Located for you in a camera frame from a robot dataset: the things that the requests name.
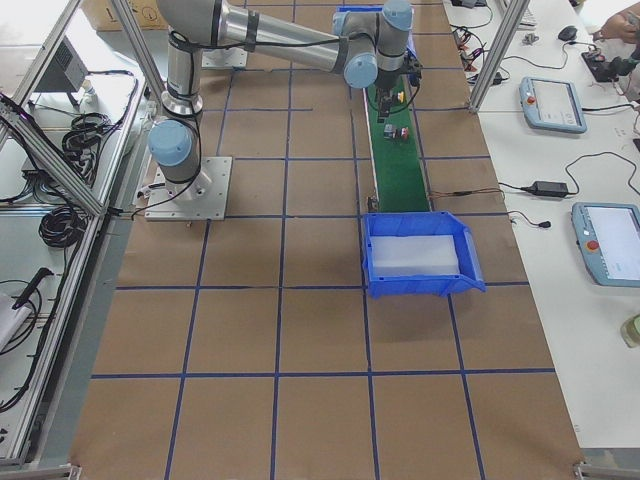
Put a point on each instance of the blue right plastic bin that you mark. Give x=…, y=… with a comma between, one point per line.
x=422, y=224

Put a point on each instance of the red emergency stop button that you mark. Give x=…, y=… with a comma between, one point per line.
x=394, y=133

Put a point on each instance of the teach pendant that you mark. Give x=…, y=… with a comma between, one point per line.
x=551, y=105
x=607, y=236

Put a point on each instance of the white foam pad right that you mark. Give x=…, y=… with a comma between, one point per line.
x=414, y=255

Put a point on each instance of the blue plastic bin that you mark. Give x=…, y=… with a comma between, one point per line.
x=388, y=25
x=422, y=224

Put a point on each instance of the teach pendant far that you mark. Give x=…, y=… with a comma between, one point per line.
x=551, y=105

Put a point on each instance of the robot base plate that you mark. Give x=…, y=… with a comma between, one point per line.
x=205, y=199

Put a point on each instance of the teach pendant near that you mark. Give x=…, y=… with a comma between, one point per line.
x=607, y=236

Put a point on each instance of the aluminium frame post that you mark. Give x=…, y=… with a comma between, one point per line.
x=497, y=51

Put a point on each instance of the black power adapter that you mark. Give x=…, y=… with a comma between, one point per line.
x=550, y=189

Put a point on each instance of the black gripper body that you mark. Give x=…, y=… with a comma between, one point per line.
x=386, y=82

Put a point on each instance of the blue left plastic bin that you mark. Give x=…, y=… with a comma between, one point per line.
x=388, y=25

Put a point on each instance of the black computer mouse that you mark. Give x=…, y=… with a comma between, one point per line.
x=568, y=34

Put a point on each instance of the green conveyor belt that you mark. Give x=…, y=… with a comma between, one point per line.
x=398, y=174

